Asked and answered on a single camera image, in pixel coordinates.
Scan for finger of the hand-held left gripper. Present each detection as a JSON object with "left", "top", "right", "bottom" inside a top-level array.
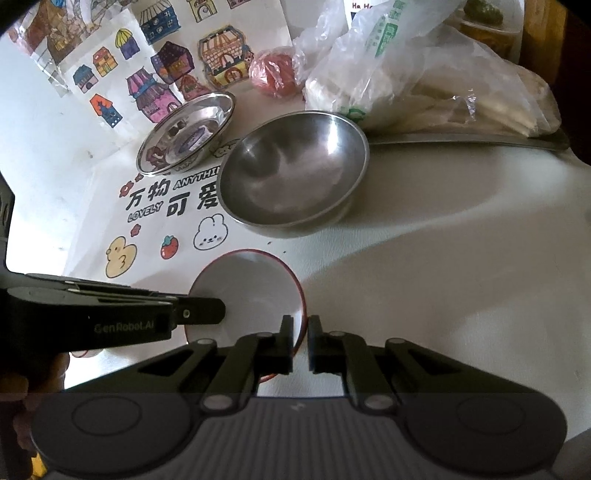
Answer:
[{"left": 173, "top": 295, "right": 227, "bottom": 326}]

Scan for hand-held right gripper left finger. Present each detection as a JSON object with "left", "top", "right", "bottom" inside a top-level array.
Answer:
[{"left": 99, "top": 315, "right": 296, "bottom": 413}]

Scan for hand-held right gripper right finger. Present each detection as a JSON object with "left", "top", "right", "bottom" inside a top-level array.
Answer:
[{"left": 308, "top": 315, "right": 502, "bottom": 413}]

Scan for small white red-rimmed bowl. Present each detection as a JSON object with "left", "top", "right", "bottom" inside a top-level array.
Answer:
[{"left": 187, "top": 249, "right": 308, "bottom": 356}]

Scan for plain steel plate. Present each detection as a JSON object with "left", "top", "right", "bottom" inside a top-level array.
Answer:
[{"left": 139, "top": 99, "right": 235, "bottom": 177}]

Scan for stainless steel bowl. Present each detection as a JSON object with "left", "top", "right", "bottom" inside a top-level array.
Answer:
[{"left": 217, "top": 111, "right": 370, "bottom": 239}]

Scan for steel plate with label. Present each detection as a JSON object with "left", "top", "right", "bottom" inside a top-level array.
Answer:
[{"left": 136, "top": 92, "right": 236, "bottom": 176}]

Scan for person's left hand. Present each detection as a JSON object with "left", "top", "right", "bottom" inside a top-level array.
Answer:
[{"left": 0, "top": 353, "right": 71, "bottom": 462}]

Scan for white printed table mat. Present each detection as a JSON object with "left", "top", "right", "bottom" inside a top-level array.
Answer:
[{"left": 0, "top": 88, "right": 591, "bottom": 398}]

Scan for red tomato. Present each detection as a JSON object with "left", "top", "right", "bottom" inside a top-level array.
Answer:
[{"left": 249, "top": 51, "right": 299, "bottom": 98}]

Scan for metal tray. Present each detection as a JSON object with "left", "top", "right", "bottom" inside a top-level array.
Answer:
[{"left": 367, "top": 129, "right": 571, "bottom": 151}]

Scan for coloured houses drawing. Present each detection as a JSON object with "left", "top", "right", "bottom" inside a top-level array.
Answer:
[{"left": 18, "top": 0, "right": 297, "bottom": 149}]

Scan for child with fan drawing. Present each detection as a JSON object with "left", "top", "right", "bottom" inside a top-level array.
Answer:
[{"left": 0, "top": 0, "right": 95, "bottom": 62}]

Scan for clear bag of white pastries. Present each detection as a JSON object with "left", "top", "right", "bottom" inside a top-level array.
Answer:
[{"left": 397, "top": 32, "right": 562, "bottom": 138}]

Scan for clear plastic bag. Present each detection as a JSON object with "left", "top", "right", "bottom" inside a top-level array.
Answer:
[{"left": 291, "top": 7, "right": 352, "bottom": 93}]

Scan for plastic bag with green print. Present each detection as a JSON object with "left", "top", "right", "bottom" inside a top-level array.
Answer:
[{"left": 305, "top": 0, "right": 468, "bottom": 131}]

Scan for green topped food container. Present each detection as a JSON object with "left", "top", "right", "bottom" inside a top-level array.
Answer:
[{"left": 461, "top": 0, "right": 519, "bottom": 52}]

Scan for wooden frame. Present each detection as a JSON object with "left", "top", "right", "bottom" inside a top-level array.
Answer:
[{"left": 517, "top": 0, "right": 591, "bottom": 95}]

